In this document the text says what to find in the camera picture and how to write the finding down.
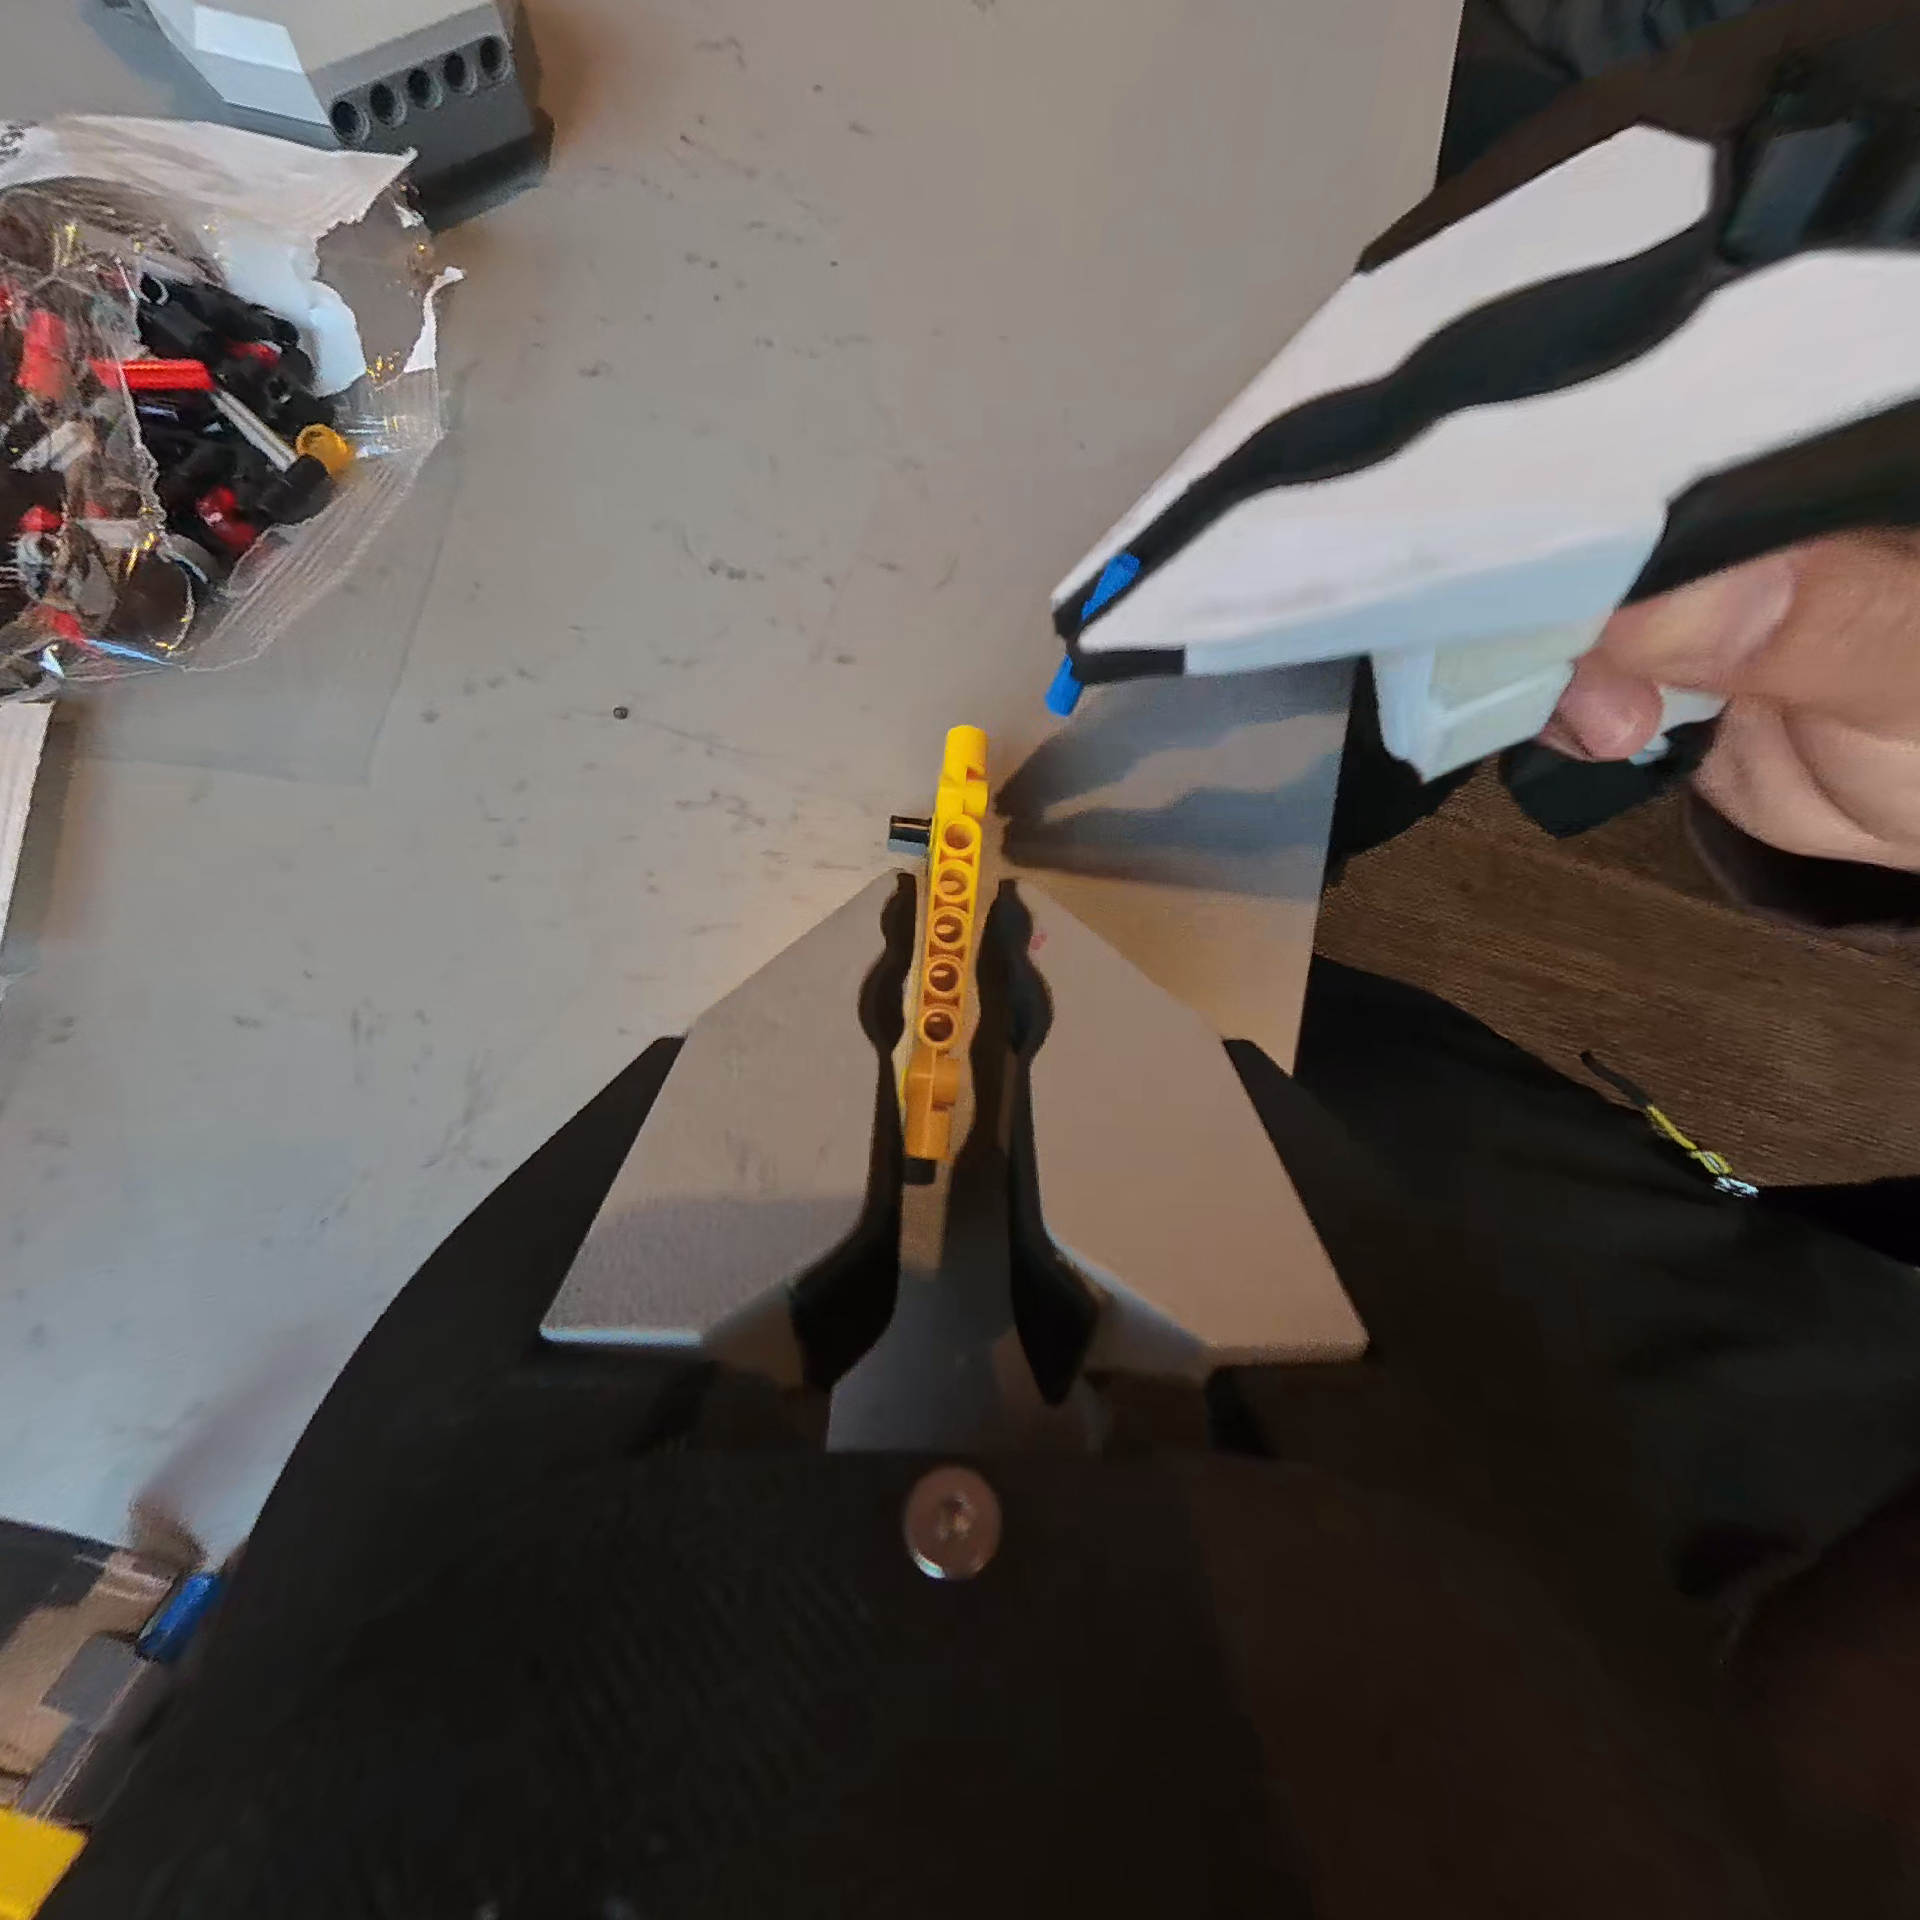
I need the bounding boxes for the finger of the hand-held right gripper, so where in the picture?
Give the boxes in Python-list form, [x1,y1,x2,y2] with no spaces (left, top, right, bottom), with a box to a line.
[1070,245,1920,689]
[1049,127,1720,636]

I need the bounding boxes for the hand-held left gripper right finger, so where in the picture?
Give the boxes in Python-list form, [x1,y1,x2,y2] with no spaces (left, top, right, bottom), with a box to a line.
[976,880,1371,1408]

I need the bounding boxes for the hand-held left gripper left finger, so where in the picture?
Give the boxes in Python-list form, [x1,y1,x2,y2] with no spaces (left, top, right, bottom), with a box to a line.
[539,872,920,1392]

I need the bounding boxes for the yellow panel brick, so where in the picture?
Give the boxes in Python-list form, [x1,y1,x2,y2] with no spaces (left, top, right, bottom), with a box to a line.
[887,724,991,1181]

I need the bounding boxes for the blue pin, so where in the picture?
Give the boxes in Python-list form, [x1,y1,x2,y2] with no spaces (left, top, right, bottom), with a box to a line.
[1045,553,1143,721]

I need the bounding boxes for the bag of black red pins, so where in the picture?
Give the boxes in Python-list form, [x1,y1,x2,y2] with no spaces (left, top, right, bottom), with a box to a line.
[0,114,469,708]

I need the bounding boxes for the yellow grey brick assembly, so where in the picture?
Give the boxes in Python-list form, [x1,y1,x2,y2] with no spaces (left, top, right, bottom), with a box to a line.
[0,1515,229,1920]

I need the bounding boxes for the grey desk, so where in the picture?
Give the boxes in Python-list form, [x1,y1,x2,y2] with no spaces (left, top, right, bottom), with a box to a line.
[0,0,1464,1578]

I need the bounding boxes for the person's right hand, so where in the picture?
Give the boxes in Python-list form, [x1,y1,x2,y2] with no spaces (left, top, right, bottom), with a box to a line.
[1535,529,1920,875]

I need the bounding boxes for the person's black trousers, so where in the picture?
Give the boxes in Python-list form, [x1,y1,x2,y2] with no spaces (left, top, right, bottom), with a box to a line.
[1296,960,1920,1920]

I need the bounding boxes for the grey hub brick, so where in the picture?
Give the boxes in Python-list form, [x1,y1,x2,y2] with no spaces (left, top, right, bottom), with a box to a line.
[87,0,555,232]

